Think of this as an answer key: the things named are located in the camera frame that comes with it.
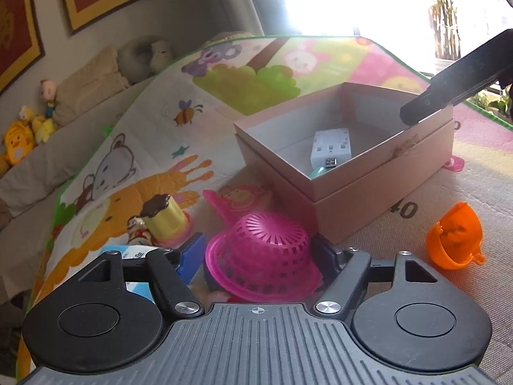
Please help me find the yellow pudding toy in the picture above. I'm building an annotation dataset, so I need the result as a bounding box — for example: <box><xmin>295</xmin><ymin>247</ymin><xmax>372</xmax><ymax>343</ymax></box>
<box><xmin>140</xmin><ymin>194</ymin><xmax>189</xmax><ymax>247</ymax></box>

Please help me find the pink plastic toy basket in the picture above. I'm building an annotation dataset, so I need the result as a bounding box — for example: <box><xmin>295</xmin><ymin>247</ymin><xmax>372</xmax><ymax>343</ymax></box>
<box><xmin>205</xmin><ymin>212</ymin><xmax>323</xmax><ymax>303</ymax></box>

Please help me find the blue white cotton pad pack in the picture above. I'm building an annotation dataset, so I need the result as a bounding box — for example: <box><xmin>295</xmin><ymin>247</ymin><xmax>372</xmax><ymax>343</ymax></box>
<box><xmin>100</xmin><ymin>245</ymin><xmax>156</xmax><ymax>303</ymax></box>

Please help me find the orange plastic toy cup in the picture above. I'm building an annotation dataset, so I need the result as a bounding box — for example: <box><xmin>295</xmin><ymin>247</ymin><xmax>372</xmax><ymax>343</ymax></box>
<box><xmin>425</xmin><ymin>202</ymin><xmax>486</xmax><ymax>270</ymax></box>

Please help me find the small red figurine doll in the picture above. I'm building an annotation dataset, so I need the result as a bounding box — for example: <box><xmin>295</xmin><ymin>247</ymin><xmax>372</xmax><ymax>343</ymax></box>
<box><xmin>127</xmin><ymin>216</ymin><xmax>153</xmax><ymax>246</ymax></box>

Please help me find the pink cardboard box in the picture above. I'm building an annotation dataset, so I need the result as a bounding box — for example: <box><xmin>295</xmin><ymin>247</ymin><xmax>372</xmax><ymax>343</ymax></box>
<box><xmin>235</xmin><ymin>82</ymin><xmax>454</xmax><ymax>243</ymax></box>

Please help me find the white socket adapter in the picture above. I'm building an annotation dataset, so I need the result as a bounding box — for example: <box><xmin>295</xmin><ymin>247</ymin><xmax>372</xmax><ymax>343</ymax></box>
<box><xmin>310</xmin><ymin>128</ymin><xmax>352</xmax><ymax>169</ymax></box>

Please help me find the beige sofa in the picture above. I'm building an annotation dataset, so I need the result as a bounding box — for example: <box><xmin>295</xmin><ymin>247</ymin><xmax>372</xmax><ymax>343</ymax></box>
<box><xmin>1</xmin><ymin>78</ymin><xmax>153</xmax><ymax>303</ymax></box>

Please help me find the yellow duck plush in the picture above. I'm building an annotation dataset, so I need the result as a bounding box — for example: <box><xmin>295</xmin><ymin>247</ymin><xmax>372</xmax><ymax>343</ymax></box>
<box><xmin>19</xmin><ymin>105</ymin><xmax>57</xmax><ymax>144</ymax></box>

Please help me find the beige pillow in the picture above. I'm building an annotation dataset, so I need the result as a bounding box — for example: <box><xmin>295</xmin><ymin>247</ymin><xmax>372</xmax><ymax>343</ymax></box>
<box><xmin>52</xmin><ymin>45</ymin><xmax>130</xmax><ymax>127</ymax></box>

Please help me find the grey neck pillow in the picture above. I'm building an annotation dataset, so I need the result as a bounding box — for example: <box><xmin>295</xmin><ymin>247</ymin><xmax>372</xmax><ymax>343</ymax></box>
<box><xmin>117</xmin><ymin>36</ymin><xmax>174</xmax><ymax>84</ymax></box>

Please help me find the orange tiger plush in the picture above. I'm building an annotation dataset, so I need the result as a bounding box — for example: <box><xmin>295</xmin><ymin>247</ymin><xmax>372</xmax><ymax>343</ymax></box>
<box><xmin>0</xmin><ymin>120</ymin><xmax>37</xmax><ymax>175</ymax></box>

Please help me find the small doll plush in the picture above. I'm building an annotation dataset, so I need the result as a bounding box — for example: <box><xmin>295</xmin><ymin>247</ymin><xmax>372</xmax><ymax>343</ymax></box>
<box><xmin>40</xmin><ymin>79</ymin><xmax>57</xmax><ymax>118</ymax></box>

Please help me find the red gold framed picture left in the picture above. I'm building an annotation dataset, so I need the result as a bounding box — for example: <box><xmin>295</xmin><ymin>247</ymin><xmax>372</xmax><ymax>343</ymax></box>
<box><xmin>0</xmin><ymin>0</ymin><xmax>45</xmax><ymax>93</ymax></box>

